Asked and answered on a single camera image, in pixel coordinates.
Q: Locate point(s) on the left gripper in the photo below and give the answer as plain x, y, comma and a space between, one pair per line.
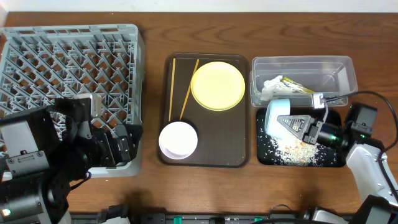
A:
109, 148

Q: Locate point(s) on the green snack wrapper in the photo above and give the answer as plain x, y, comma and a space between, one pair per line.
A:
295, 86

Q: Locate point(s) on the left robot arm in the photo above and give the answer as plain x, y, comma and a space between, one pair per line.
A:
51, 150

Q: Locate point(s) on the yellow round plate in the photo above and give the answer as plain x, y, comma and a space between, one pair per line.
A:
218, 86

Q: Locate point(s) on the grey plastic dish rack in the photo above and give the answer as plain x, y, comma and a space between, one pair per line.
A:
41, 64

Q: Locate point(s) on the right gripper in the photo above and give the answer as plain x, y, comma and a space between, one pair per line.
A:
314, 131

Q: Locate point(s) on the white tissue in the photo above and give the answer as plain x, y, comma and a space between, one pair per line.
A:
273, 86

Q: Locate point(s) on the clear plastic container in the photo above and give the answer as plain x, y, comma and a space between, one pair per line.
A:
330, 75

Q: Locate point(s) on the white round bowl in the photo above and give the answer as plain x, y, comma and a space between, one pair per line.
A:
178, 140

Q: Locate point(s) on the black waste tray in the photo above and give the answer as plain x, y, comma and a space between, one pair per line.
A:
264, 155

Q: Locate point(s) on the light blue bowl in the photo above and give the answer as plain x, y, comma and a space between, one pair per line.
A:
272, 127

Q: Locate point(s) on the rice food scraps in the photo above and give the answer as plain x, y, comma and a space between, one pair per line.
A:
295, 151

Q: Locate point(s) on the wooden chopstick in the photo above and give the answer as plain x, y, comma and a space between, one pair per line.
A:
172, 88
188, 90

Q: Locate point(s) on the dark brown serving tray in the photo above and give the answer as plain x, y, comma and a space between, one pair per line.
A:
223, 136

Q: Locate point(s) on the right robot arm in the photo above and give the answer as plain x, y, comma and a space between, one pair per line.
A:
365, 157

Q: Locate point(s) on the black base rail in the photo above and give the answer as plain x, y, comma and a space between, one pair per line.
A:
122, 214

